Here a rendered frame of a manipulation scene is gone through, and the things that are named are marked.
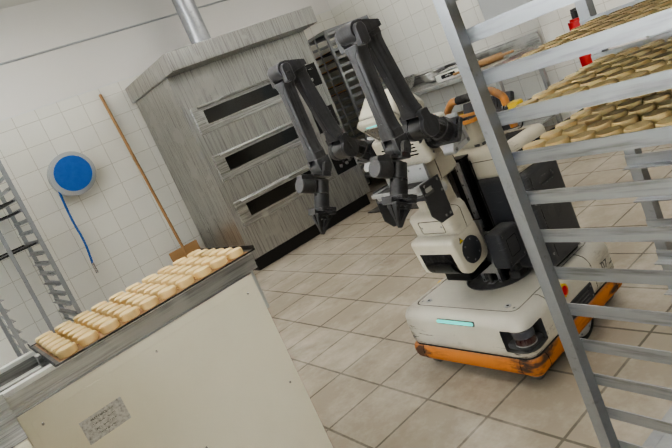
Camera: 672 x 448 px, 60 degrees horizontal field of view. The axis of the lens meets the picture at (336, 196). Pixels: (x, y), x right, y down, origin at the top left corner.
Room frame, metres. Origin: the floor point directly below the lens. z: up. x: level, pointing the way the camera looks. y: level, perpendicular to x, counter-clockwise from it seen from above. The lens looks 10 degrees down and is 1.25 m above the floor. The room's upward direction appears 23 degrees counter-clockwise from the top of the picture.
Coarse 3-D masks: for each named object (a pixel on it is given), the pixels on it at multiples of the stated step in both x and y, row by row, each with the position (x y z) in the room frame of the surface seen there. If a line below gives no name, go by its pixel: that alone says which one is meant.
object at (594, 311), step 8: (568, 304) 1.19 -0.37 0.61; (576, 304) 1.17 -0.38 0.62; (584, 304) 1.15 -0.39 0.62; (576, 312) 1.17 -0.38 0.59; (584, 312) 1.16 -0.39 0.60; (592, 312) 1.14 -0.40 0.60; (600, 312) 1.12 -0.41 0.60; (608, 312) 1.11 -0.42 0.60; (616, 312) 1.09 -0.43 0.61; (624, 312) 1.08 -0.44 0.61; (632, 312) 1.06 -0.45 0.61; (640, 312) 1.05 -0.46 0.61; (648, 312) 1.03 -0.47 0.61; (656, 312) 1.02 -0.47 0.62; (664, 312) 1.01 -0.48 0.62; (624, 320) 1.08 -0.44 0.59; (632, 320) 1.07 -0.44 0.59; (640, 320) 1.05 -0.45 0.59; (648, 320) 1.04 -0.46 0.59; (656, 320) 1.02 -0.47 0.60; (664, 320) 1.01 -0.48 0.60
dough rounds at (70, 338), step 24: (192, 264) 1.80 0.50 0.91; (216, 264) 1.65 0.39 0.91; (144, 288) 1.71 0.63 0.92; (168, 288) 1.57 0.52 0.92; (96, 312) 1.74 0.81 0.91; (120, 312) 1.54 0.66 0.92; (144, 312) 1.50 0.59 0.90; (48, 336) 1.62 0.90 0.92; (72, 336) 1.52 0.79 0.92; (96, 336) 1.44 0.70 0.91
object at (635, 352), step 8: (584, 344) 1.18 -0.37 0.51; (592, 344) 1.16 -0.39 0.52; (600, 344) 1.15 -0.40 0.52; (608, 344) 1.13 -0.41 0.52; (616, 344) 1.11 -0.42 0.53; (600, 352) 1.15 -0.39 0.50; (608, 352) 1.14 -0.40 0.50; (616, 352) 1.12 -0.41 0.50; (624, 352) 1.10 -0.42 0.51; (632, 352) 1.09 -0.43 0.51; (640, 352) 1.07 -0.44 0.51; (648, 352) 1.06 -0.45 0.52; (656, 352) 1.04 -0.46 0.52; (664, 352) 1.03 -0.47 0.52; (648, 360) 1.06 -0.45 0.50; (656, 360) 1.05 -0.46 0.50; (664, 360) 1.03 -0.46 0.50
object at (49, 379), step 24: (240, 264) 1.70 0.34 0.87; (192, 288) 1.61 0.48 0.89; (216, 288) 1.64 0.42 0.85; (168, 312) 1.56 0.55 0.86; (120, 336) 1.48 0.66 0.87; (144, 336) 1.51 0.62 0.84; (72, 360) 1.41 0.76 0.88; (96, 360) 1.43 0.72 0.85; (24, 384) 1.34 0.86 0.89; (48, 384) 1.37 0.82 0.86; (24, 408) 1.33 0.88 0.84
